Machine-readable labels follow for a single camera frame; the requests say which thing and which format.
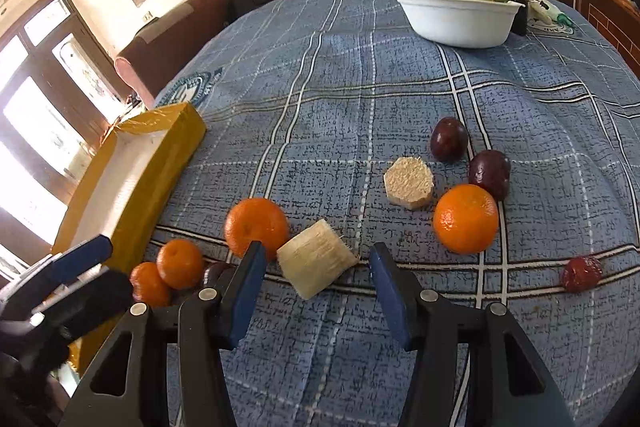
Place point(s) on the brown armchair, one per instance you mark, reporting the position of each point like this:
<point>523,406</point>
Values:
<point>166,44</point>

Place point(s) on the red date fruit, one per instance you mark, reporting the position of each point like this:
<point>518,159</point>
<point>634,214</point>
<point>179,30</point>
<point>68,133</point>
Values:
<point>581,274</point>

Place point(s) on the sugarcane piece long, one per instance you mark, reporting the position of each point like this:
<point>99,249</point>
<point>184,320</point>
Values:
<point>314,259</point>

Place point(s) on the sugarcane piece octagonal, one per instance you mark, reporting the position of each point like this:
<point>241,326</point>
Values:
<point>409,183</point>

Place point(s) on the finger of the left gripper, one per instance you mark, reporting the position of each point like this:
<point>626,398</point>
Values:
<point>30,289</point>
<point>84,307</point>

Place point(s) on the white bowl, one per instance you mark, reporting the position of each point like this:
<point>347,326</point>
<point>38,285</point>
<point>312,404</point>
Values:
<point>469,24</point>

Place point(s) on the black cup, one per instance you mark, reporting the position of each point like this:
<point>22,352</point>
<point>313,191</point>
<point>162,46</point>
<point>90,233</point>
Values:
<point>519,24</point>

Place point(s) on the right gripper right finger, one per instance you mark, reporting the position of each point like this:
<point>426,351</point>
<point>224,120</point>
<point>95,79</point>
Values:
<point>510,385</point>

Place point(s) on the large orange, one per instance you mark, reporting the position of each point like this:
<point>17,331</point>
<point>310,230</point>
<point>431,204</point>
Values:
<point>465,219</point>

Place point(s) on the dark plum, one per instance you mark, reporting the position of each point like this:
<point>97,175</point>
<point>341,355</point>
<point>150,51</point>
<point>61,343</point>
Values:
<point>491,170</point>
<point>449,140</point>
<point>215,274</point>

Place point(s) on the small orange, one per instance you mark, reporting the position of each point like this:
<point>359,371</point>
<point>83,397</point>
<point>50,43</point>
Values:
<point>180,264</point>
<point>148,287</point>

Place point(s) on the blue plaid tablecloth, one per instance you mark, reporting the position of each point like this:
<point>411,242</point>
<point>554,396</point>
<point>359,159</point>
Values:
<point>309,102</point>

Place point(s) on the yellow cardboard tray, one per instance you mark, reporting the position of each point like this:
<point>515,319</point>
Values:
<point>127,184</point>

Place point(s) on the wooden window frame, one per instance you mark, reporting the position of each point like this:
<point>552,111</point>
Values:
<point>59,95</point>

